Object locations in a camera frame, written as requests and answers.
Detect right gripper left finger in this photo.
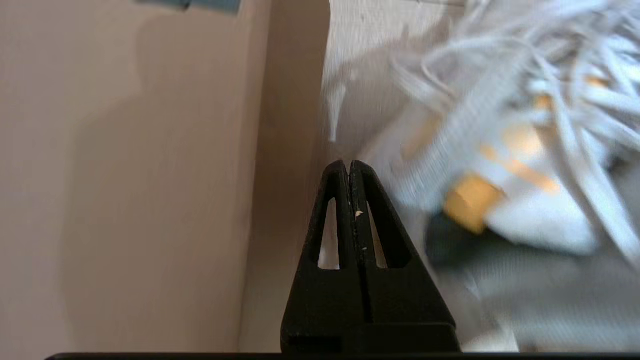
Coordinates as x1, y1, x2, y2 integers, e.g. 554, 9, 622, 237
280, 160, 373, 353

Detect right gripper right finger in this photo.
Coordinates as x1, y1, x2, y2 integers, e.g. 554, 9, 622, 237
349, 160, 461, 353

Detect white laced sneaker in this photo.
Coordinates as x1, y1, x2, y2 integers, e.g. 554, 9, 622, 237
322, 0, 640, 354

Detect brown cardboard shoe box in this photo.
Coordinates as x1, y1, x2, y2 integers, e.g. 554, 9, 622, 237
0, 0, 332, 354

